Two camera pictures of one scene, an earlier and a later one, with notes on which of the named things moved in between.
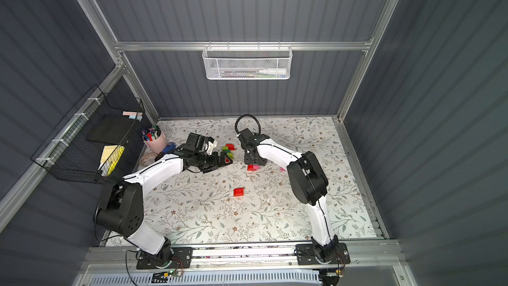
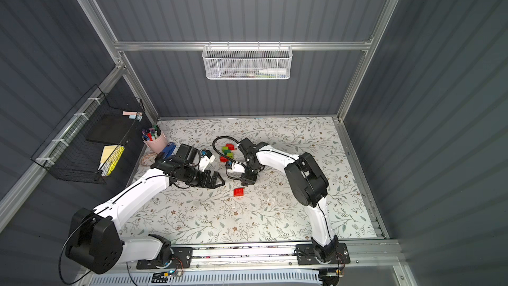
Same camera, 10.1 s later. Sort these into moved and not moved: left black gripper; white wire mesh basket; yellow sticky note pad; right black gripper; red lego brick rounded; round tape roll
Moved: left black gripper; right black gripper
Not moved: white wire mesh basket; red lego brick rounded; round tape roll; yellow sticky note pad
